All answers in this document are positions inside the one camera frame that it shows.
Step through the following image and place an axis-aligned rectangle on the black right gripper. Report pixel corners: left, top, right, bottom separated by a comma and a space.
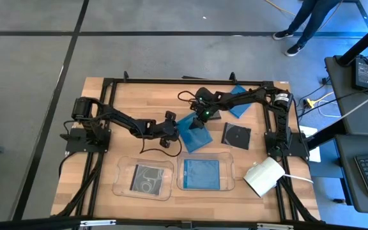
188, 87, 219, 130

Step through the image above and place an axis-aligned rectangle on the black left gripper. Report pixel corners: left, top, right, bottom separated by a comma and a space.
145, 111, 183, 141

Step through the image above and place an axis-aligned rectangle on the blue jewel case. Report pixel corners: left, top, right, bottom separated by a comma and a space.
183, 158, 220, 190
176, 111, 214, 154
227, 84, 252, 119

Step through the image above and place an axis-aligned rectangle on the clear plastic bin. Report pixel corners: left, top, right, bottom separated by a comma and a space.
112, 155, 175, 201
176, 151, 236, 192

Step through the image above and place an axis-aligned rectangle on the white cylindrical device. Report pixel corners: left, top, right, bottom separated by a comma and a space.
243, 156, 286, 198

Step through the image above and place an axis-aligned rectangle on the white paper sheet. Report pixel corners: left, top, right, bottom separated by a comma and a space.
298, 125, 322, 163

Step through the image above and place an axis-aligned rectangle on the black diagonal beam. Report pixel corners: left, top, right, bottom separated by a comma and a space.
305, 118, 348, 151

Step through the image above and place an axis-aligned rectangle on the grey desk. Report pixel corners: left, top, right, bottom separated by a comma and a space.
324, 54, 368, 128
333, 134, 368, 215

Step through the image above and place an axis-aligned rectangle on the person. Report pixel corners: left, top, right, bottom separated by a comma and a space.
272, 0, 343, 58

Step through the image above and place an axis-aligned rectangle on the white diagonal tube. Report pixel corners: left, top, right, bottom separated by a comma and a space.
339, 85, 368, 121

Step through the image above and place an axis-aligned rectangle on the black power adapter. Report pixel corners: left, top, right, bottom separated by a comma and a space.
351, 56, 368, 93

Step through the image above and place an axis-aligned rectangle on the black diagonal pole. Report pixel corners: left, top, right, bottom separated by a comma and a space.
336, 15, 368, 67

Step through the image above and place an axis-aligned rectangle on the black left wrist camera cable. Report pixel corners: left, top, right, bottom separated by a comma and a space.
138, 126, 184, 158

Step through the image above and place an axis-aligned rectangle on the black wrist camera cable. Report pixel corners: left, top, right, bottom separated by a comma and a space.
138, 126, 184, 158
177, 90, 201, 107

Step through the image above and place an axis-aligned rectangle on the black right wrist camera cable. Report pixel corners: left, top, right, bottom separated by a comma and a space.
177, 90, 201, 107

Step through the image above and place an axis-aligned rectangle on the black aluminium table frame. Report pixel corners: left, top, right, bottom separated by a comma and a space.
51, 70, 322, 224

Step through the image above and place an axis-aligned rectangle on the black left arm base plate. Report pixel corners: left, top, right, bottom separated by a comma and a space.
65, 127, 111, 153

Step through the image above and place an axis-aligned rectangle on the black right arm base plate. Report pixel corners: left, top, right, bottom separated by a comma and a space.
264, 131, 309, 158

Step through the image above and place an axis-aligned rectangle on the black cable bundle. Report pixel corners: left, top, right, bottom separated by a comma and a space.
56, 152, 105, 218
276, 178, 319, 223

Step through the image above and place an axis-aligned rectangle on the white device cable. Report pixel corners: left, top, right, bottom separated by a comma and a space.
282, 173, 314, 185

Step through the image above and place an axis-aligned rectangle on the white floor cable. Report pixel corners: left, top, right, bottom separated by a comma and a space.
311, 91, 343, 118

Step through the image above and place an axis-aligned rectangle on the yellow floor cable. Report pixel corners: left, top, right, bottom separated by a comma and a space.
263, 0, 344, 33

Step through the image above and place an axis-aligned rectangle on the black frame bar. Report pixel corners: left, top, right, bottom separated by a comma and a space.
0, 216, 368, 230

